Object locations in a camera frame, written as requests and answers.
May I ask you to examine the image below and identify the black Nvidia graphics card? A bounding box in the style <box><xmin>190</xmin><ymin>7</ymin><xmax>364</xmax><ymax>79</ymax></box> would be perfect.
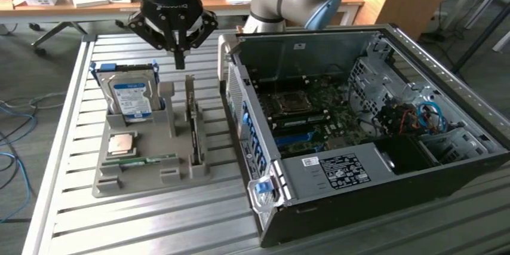
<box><xmin>182</xmin><ymin>74</ymin><xmax>204</xmax><ymax>168</ymax></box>

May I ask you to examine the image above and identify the hard disk in blue caddy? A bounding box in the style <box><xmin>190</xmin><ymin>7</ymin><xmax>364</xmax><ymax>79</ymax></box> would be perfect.
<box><xmin>89</xmin><ymin>59</ymin><xmax>162</xmax><ymax>124</ymax></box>

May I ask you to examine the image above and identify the metal CPU socket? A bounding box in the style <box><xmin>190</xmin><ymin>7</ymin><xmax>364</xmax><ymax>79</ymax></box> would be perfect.
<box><xmin>272</xmin><ymin>90</ymin><xmax>315</xmax><ymax>115</ymax></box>

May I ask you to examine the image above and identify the silver CPU chip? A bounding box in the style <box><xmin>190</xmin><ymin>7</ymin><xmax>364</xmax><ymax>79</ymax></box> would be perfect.
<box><xmin>105</xmin><ymin>133</ymin><xmax>134</xmax><ymax>156</ymax></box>

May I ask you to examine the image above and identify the grey parts rack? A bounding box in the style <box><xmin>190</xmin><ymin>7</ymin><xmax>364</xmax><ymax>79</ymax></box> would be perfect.
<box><xmin>90</xmin><ymin>81</ymin><xmax>215</xmax><ymax>198</ymax></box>

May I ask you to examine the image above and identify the green RAM stick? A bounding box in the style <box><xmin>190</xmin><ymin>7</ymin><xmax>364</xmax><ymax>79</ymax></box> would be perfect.
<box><xmin>101</xmin><ymin>153</ymin><xmax>178</xmax><ymax>168</ymax></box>
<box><xmin>276</xmin><ymin>115</ymin><xmax>329</xmax><ymax>129</ymax></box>

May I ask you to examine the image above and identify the blue expansion slot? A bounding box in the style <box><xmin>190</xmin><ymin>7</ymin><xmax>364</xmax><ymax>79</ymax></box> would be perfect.
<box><xmin>273</xmin><ymin>131</ymin><xmax>315</xmax><ymax>147</ymax></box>

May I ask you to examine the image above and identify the perforated silver disk bay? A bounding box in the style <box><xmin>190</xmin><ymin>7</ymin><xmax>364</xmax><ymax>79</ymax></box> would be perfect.
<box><xmin>347</xmin><ymin>54</ymin><xmax>403</xmax><ymax>118</ymax></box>

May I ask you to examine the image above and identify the green motherboard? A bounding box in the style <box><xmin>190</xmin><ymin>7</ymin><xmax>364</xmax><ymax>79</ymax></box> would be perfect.
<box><xmin>253</xmin><ymin>75</ymin><xmax>383</xmax><ymax>160</ymax></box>

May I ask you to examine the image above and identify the wooden cabinet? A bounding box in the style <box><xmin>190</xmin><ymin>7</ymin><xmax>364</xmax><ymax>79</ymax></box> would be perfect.
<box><xmin>337</xmin><ymin>0</ymin><xmax>466</xmax><ymax>41</ymax></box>

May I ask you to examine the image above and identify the grey power supply unit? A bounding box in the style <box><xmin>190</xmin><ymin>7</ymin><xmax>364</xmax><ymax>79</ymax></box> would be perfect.
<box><xmin>277</xmin><ymin>143</ymin><xmax>397</xmax><ymax>204</ymax></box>

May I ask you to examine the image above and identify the black floor object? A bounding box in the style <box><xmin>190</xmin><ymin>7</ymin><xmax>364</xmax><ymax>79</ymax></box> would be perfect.
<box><xmin>417</xmin><ymin>32</ymin><xmax>447</xmax><ymax>43</ymax></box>

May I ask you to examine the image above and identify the black open PC case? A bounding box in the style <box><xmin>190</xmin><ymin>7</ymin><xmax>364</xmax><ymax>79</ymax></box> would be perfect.
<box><xmin>216</xmin><ymin>23</ymin><xmax>510</xmax><ymax>248</ymax></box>

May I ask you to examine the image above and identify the white furniture foot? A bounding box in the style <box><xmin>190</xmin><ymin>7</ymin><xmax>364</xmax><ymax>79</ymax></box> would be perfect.
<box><xmin>491</xmin><ymin>32</ymin><xmax>510</xmax><ymax>53</ymax></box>

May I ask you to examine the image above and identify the white floor cable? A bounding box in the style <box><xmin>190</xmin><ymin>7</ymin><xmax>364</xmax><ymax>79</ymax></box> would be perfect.
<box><xmin>1</xmin><ymin>91</ymin><xmax>68</xmax><ymax>110</ymax></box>

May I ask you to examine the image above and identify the blue floor cable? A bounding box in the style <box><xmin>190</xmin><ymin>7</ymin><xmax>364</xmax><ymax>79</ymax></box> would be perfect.
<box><xmin>0</xmin><ymin>152</ymin><xmax>33</xmax><ymax>225</ymax></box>
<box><xmin>0</xmin><ymin>99</ymin><xmax>38</xmax><ymax>147</ymax></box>

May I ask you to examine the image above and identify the multicoloured power wire bundle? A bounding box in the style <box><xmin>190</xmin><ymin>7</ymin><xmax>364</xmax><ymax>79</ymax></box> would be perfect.
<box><xmin>376</xmin><ymin>102</ymin><xmax>424</xmax><ymax>136</ymax></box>

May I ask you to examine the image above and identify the blue SATA wire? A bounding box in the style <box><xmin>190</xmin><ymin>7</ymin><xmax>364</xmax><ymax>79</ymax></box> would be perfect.
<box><xmin>416</xmin><ymin>102</ymin><xmax>447</xmax><ymax>134</ymax></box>

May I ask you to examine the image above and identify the black partition post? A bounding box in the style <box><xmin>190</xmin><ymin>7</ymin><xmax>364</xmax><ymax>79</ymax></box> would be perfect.
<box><xmin>451</xmin><ymin>7</ymin><xmax>510</xmax><ymax>73</ymax></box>

